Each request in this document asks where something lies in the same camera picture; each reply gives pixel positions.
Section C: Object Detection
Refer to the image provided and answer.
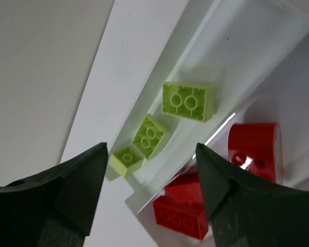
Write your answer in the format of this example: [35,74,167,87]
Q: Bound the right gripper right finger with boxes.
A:
[196,143,309,246]

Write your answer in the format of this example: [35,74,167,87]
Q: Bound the white compartment tray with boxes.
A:
[113,1,309,246]

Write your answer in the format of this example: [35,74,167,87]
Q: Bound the pale yellow sloped lego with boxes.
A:
[132,114,171,160]

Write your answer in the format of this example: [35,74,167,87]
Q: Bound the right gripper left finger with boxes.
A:
[0,143,108,246]

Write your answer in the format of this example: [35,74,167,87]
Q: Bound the red long lego brick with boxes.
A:
[152,196,209,240]

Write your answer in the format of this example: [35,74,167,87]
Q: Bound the red rounded lego brick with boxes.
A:
[228,122,284,184]

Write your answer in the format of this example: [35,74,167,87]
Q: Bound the pale yellow small lego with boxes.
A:
[109,146,144,178]

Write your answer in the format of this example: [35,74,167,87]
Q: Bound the lime green lego brick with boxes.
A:
[162,82,216,122]

